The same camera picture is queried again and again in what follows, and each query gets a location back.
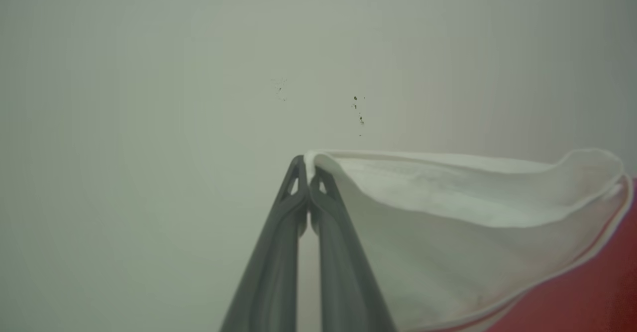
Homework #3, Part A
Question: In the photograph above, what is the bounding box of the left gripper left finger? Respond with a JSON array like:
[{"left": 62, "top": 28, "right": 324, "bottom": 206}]
[{"left": 219, "top": 155, "right": 310, "bottom": 332}]

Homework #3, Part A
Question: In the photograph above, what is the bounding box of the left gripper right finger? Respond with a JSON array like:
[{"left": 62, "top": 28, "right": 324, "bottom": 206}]
[{"left": 309, "top": 167, "right": 397, "bottom": 332}]

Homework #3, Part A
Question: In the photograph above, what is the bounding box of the red and white garment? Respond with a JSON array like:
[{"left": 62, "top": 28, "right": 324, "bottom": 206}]
[{"left": 304, "top": 147, "right": 637, "bottom": 332}]

